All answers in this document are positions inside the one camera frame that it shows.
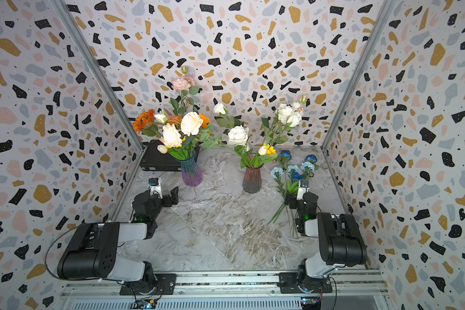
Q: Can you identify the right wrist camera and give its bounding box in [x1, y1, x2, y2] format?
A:
[297, 180, 309, 200]

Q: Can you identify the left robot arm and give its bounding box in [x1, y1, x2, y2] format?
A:
[57, 187, 179, 296]

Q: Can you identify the cream rose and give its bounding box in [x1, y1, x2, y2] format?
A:
[180, 112, 204, 136]
[161, 123, 183, 149]

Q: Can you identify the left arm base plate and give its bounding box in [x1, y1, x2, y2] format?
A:
[119, 273, 177, 297]

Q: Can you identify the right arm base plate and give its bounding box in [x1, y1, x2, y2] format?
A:
[277, 273, 333, 294]

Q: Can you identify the white tulip bud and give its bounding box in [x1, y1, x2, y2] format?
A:
[258, 144, 269, 156]

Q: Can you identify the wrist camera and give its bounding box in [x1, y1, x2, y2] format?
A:
[148, 178, 163, 198]
[297, 180, 309, 200]

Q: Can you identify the orange carnation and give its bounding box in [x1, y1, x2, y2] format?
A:
[168, 116, 183, 125]

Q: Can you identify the orange rose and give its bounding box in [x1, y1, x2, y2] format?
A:
[200, 113, 210, 129]

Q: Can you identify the pink carnation sprig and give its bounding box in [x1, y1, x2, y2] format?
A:
[170, 66, 200, 116]

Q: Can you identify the cream rose right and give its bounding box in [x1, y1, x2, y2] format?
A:
[180, 112, 204, 136]

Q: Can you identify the small yellow flower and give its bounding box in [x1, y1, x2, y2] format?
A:
[264, 144, 276, 155]

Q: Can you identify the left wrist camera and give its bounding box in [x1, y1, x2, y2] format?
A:
[148, 178, 163, 198]

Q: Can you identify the white rose cluster sprig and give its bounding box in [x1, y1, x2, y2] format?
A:
[262, 96, 308, 145]

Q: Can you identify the purple glass vase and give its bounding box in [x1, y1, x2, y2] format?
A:
[180, 156, 203, 187]

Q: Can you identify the black box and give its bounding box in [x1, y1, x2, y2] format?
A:
[139, 139, 182, 172]

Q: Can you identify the cream rose left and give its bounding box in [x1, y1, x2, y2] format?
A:
[161, 123, 183, 149]

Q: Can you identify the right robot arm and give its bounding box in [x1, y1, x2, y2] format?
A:
[278, 192, 368, 294]

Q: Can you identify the orange sunflower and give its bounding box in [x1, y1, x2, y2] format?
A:
[133, 109, 155, 133]

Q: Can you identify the white rose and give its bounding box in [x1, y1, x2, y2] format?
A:
[228, 125, 249, 145]

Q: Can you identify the aluminium rail frame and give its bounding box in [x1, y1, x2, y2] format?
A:
[61, 264, 395, 309]

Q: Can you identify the dark red glass vase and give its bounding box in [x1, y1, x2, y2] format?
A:
[242, 167, 262, 194]

